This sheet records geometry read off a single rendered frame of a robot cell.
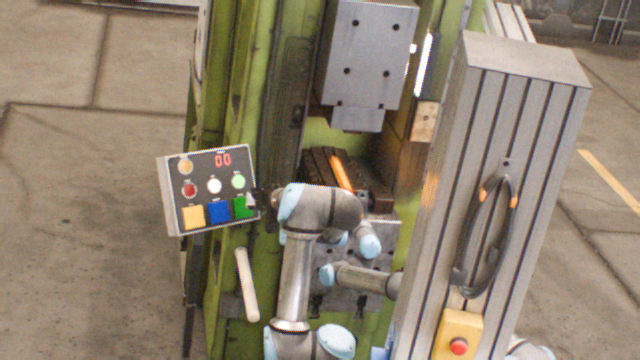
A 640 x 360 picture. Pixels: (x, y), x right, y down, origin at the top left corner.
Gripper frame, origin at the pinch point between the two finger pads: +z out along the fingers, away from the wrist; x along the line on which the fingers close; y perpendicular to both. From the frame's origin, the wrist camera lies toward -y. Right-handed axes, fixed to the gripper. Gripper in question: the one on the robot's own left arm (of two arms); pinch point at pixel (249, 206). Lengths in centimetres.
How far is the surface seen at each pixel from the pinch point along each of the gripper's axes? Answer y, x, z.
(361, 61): 45, -42, -24
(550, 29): 99, -639, 361
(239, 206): 0.4, 1.6, 4.5
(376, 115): 25, -51, -17
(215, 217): -1.7, 11.9, 4.5
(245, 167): 13.9, -3.9, 5.2
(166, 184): 12.8, 27.0, 7.8
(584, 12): 112, -673, 338
